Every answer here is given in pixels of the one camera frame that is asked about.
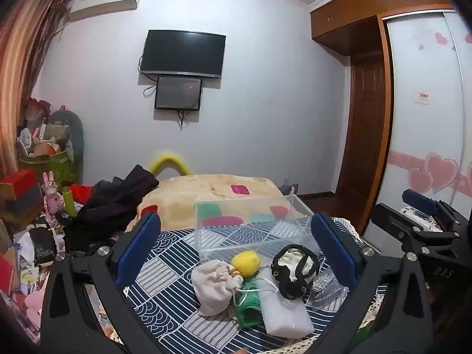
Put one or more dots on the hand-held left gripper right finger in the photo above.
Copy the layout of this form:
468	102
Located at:
333	250

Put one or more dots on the red cloth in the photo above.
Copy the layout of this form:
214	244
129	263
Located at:
81	193

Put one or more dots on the black bag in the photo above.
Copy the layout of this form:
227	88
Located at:
42	247

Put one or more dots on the pink rabbit toy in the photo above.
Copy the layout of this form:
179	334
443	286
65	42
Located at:
51	196

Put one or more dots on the black and white eye mask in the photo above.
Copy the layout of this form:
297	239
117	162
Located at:
295	270

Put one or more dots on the red box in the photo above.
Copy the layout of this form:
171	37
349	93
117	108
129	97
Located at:
18	181

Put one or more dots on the striped brown curtain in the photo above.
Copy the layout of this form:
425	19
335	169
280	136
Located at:
22	62

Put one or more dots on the yellow foam tube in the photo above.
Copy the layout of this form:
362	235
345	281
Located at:
169	159

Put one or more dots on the green storage box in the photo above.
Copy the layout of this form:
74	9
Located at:
55	163

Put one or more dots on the green cylinder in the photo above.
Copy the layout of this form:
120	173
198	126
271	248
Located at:
69	201

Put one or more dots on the green mesh bag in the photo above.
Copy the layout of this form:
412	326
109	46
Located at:
249	304

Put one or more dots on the brown wooden door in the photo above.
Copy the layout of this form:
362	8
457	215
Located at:
363	129

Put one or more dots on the beige printed blanket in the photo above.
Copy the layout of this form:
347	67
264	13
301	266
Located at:
191	191

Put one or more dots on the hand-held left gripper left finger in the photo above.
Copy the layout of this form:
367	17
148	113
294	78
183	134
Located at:
138	245

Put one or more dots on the blue patterned blanket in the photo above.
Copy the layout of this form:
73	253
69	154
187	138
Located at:
177	265

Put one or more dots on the black clothing pile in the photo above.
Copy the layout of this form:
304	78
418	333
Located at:
110	206

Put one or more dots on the black bottle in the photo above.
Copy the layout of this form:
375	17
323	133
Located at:
63	217

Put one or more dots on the black wall television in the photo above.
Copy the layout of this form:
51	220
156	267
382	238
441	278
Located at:
183	53

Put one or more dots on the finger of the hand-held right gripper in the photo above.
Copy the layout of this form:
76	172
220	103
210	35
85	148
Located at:
424	200
387	218

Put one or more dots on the small black wall monitor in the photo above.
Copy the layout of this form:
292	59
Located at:
179	93

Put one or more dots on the wooden wardrobe with white doors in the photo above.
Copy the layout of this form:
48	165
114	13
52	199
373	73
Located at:
424	125

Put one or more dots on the white air conditioner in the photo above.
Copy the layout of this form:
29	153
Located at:
105	2

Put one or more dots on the yellow soft ball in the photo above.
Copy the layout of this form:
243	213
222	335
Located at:
245	263

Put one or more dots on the white foam block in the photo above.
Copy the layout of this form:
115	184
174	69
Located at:
282	311

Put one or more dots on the clear plastic box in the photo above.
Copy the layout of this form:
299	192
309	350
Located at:
254	225

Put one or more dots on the clear crinkled plastic bag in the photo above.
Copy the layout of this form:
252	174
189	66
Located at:
326	288

